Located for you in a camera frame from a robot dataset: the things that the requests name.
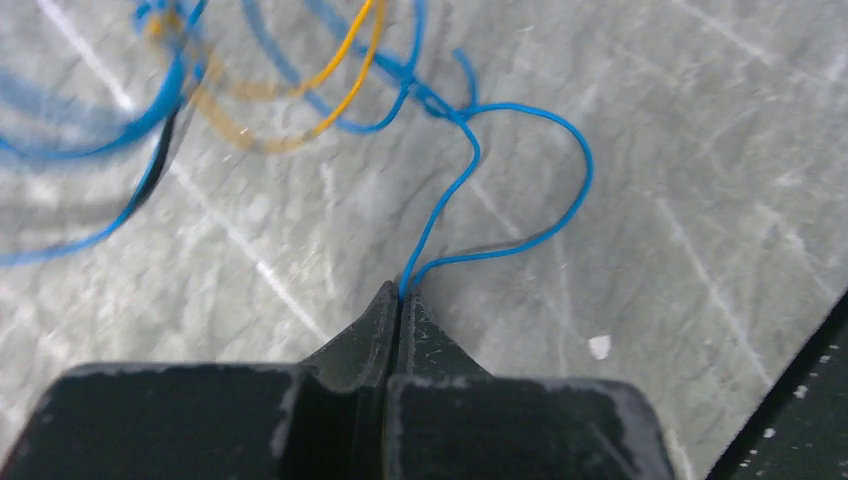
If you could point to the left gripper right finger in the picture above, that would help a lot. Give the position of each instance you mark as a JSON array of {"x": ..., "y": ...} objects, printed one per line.
[{"x": 447, "y": 418}]

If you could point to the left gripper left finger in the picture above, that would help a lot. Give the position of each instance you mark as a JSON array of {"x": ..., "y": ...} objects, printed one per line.
[{"x": 319, "y": 418}]

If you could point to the black aluminium base frame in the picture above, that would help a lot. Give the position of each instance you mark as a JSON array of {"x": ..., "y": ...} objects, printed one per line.
[{"x": 799, "y": 431}]

